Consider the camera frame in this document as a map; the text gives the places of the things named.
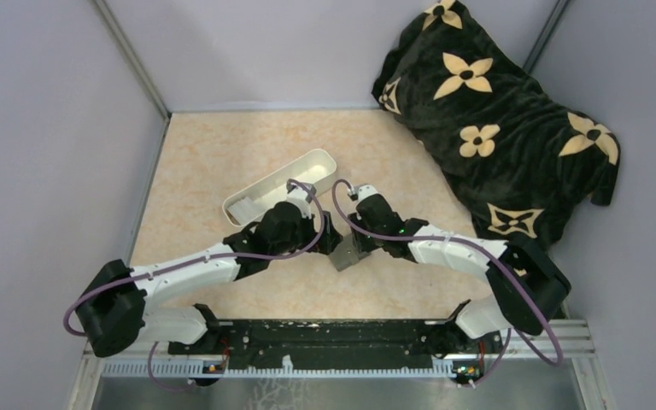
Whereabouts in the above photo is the white plastic tray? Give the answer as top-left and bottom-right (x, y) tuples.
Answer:
(222, 149), (338, 227)

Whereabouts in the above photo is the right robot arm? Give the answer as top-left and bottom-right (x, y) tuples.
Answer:
(350, 193), (571, 352)

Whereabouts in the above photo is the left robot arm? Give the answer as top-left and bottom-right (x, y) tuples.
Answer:
(72, 202), (343, 358)

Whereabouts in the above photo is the stack of white cards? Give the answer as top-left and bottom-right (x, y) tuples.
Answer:
(224, 196), (267, 226)

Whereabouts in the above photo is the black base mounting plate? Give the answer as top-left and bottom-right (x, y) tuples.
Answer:
(167, 319), (505, 372)

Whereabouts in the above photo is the black floral blanket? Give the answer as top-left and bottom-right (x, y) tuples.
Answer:
(372, 1), (621, 249)

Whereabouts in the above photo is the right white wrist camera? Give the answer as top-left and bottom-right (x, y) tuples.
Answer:
(347, 184), (379, 204)

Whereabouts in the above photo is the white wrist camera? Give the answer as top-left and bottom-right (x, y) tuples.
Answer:
(347, 184), (379, 204)
(285, 179), (316, 219)

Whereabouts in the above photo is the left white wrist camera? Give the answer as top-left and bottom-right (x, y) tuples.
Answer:
(285, 179), (316, 219)

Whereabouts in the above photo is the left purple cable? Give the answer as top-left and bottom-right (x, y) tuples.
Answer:
(62, 179), (327, 395)

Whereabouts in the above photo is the purple cable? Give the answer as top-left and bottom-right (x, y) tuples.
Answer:
(62, 179), (327, 395)
(331, 179), (565, 389)

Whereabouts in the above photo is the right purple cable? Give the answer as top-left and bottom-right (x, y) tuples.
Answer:
(331, 179), (565, 389)

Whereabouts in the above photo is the aluminium frame rail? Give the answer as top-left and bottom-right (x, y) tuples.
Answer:
(102, 319), (595, 378)

